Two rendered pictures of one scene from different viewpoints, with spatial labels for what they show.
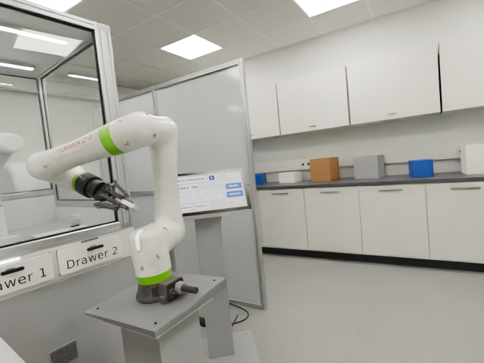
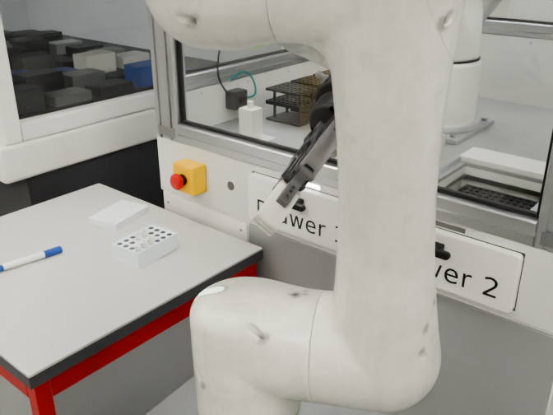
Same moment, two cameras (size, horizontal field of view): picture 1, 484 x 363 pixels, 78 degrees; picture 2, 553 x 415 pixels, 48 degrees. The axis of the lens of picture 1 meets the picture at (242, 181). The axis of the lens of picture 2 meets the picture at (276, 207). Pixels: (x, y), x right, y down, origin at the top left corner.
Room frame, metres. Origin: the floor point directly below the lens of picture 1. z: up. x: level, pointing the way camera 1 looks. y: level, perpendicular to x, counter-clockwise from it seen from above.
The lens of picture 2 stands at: (1.11, -0.27, 1.42)
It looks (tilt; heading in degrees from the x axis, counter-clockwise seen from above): 24 degrees down; 91
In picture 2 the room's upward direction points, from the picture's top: straight up
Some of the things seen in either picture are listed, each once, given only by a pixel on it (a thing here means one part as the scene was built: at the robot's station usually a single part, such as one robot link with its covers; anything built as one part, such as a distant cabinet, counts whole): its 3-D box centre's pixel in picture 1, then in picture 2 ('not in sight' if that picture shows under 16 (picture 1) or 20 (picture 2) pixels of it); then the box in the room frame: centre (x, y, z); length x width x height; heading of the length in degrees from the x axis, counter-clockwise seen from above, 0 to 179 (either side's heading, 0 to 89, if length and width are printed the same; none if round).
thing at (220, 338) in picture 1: (214, 282); not in sight; (1.79, 0.23, 0.51); 0.50 x 0.45 x 1.02; 7
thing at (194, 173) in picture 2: not in sight; (188, 177); (0.87, 1.12, 0.88); 0.07 x 0.05 x 0.07; 142
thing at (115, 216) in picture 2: not in sight; (118, 214); (0.68, 1.14, 0.77); 0.13 x 0.09 x 0.02; 65
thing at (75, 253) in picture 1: (92, 253); (438, 258); (1.38, 0.74, 0.87); 0.29 x 0.02 x 0.11; 142
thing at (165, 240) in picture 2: not in sight; (145, 244); (0.79, 0.95, 0.78); 0.12 x 0.08 x 0.04; 57
